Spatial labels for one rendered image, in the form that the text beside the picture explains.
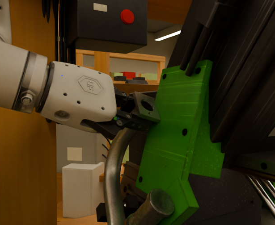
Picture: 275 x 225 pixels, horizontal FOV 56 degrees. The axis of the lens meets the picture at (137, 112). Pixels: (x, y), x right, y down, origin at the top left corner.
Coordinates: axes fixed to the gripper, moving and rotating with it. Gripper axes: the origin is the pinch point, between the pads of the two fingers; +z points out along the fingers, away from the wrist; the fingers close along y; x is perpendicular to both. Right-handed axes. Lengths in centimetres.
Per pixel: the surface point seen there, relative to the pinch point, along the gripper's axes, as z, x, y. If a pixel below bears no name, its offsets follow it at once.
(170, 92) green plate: 2.8, -6.4, -0.1
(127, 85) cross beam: 12.0, 16.6, 32.3
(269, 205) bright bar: 18.0, -3.7, -16.4
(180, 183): 2.7, -2.6, -14.3
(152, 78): 387, 366, 649
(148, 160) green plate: 2.9, 3.1, -6.9
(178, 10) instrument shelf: 20, -7, 46
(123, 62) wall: 390, 509, 941
